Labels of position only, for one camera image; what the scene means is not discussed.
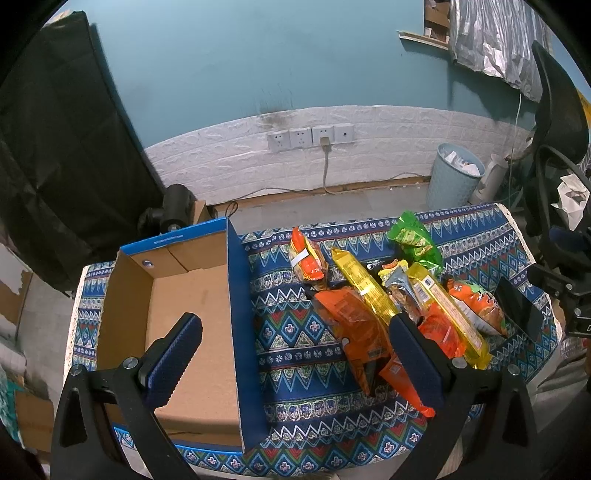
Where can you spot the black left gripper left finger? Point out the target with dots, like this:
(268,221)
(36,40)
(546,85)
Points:
(84,445)

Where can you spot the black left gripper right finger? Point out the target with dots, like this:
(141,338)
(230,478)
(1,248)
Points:
(504,444)

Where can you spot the orange green rice cracker bag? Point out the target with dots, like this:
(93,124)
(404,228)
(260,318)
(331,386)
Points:
(479,306)

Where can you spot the orange snack bag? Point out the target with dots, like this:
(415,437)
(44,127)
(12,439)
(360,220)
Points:
(360,333)

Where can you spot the silver foil snack pack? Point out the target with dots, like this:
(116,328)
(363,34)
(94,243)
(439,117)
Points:
(397,283)

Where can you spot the green snack bag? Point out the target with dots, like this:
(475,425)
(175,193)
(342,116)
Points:
(416,242)

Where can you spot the red yellow fries snack bag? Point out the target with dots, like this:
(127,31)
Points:
(307,261)

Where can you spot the black yellow noodle snack bag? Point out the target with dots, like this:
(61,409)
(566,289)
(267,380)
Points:
(374,266)

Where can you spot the small orange red snack pack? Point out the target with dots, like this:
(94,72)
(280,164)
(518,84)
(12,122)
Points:
(439,383)

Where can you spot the yellow long snack pack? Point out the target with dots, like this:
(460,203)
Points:
(429,291)
(367,286)

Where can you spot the blue cardboard box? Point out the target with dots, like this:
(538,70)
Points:
(180,303)

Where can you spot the blue patterned tablecloth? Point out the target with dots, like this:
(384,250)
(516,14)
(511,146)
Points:
(269,391)

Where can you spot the black cylinder device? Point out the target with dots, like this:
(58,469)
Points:
(175,212)

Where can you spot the small brown cardboard box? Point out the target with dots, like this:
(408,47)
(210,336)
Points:
(201,212)

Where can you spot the black cloth backdrop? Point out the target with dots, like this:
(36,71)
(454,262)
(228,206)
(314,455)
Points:
(75,181)

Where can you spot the light blue waste bin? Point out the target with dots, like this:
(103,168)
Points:
(455,175)

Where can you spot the silver foil curtain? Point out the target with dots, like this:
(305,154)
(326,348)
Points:
(495,37)

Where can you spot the white wall socket strip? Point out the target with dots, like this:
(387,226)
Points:
(301,138)

